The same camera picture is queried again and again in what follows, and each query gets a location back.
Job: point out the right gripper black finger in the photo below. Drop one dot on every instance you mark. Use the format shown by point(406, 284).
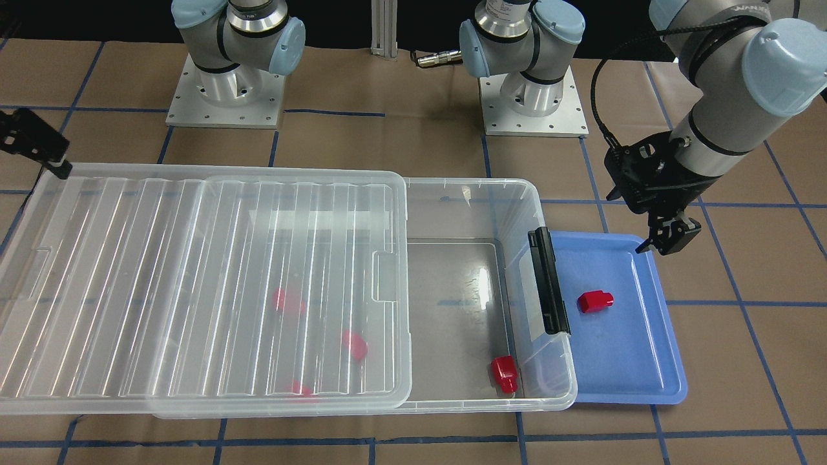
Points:
point(26, 134)

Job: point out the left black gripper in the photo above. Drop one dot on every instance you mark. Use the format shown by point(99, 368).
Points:
point(678, 183)

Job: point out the red block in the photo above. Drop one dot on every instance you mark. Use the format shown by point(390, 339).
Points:
point(505, 373)
point(355, 344)
point(594, 301)
point(287, 302)
point(300, 393)

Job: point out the clear plastic box lid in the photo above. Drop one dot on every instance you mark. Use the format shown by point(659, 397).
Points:
point(74, 277)

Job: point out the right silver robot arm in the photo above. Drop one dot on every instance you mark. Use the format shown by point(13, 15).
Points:
point(232, 45)

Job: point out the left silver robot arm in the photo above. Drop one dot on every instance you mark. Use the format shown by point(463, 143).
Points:
point(757, 64)

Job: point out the red block in box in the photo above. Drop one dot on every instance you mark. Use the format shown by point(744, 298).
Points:
point(355, 344)
point(287, 302)
point(300, 393)
point(505, 373)

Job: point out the clear plastic storage box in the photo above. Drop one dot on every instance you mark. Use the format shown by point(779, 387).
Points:
point(434, 273)

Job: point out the blue plastic tray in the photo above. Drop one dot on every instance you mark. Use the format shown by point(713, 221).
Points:
point(626, 354)

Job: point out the black box latch handle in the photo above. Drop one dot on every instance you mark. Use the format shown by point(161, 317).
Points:
point(552, 306)

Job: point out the silver cable connector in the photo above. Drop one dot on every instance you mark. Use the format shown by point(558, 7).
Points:
point(442, 58)

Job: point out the aluminium frame post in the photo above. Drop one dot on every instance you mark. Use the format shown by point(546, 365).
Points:
point(383, 24)

